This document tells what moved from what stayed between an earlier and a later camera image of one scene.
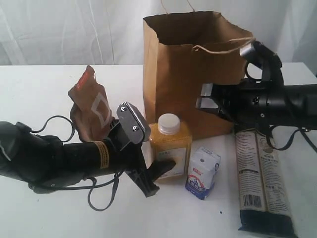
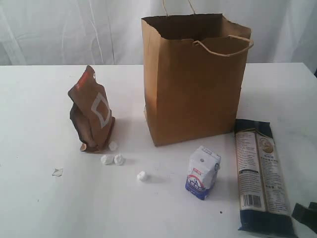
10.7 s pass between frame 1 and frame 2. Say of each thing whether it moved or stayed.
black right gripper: moved
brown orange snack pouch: stayed
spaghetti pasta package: stayed
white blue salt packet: stayed
